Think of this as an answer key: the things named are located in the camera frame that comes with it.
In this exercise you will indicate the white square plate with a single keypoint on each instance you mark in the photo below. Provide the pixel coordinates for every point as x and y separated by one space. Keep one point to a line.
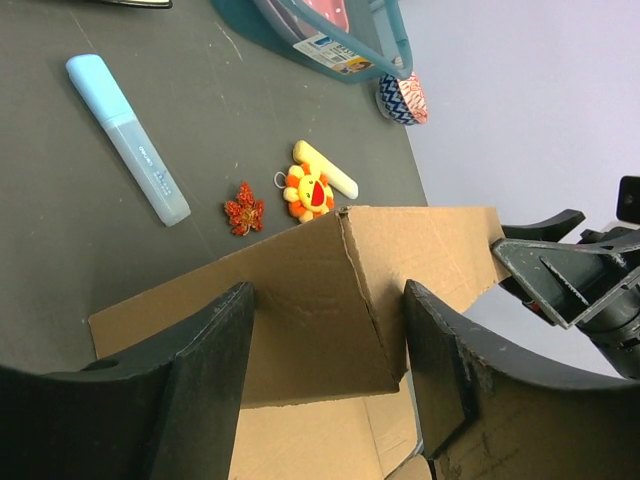
148 4

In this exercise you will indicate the orange maple leaf charm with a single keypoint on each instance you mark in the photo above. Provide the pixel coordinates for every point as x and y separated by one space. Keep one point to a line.
245 212

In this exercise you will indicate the teal plastic basin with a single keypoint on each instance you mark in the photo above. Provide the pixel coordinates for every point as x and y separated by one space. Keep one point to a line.
376 43

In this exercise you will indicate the pink dotted plate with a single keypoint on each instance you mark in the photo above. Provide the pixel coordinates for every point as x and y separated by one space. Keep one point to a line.
332 10

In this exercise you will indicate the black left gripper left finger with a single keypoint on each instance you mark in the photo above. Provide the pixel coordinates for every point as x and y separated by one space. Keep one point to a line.
164 408

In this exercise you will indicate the brown cardboard box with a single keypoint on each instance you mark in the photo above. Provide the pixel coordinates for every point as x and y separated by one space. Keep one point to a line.
326 394

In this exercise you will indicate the yellow orange sunflower plush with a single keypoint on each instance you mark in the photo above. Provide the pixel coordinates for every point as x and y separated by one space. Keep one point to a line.
306 190

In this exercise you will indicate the blue highlighter marker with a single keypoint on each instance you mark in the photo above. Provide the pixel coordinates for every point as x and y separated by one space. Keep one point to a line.
100 91

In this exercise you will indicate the red patterned bowl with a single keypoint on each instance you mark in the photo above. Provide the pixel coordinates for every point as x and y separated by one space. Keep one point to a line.
402 101

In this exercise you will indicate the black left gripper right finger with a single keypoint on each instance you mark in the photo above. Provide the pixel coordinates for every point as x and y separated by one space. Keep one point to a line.
490 409

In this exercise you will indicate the yellow highlighter marker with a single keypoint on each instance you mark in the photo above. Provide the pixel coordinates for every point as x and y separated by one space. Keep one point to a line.
303 152

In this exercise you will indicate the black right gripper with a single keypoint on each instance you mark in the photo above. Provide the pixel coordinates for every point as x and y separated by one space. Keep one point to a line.
592 285

